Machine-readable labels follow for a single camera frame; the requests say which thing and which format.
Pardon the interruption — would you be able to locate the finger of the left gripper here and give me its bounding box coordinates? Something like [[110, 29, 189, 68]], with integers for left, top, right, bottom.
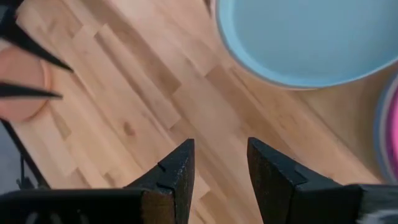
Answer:
[[0, 0, 74, 73], [0, 81, 63, 100]]

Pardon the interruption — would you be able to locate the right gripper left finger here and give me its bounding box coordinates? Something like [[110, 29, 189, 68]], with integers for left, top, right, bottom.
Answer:
[[0, 138, 195, 224]]

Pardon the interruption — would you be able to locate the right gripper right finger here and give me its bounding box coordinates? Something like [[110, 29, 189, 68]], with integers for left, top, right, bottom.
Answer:
[[247, 136, 398, 224]]

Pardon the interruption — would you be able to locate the terracotta plate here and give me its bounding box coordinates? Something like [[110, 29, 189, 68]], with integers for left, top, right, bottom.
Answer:
[[0, 39, 53, 123]]

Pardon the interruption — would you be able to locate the purple plate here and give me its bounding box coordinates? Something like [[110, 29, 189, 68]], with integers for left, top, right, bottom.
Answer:
[[373, 73, 393, 185]]

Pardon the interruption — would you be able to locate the magenta plate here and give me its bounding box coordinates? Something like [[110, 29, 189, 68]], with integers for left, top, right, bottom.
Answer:
[[385, 88, 398, 180]]

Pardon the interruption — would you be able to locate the teal plate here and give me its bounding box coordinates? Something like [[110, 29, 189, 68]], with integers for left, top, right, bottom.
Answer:
[[215, 0, 398, 90]]

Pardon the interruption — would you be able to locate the black aluminium table frame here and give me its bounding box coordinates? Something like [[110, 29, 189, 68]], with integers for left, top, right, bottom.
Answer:
[[0, 117, 51, 191]]

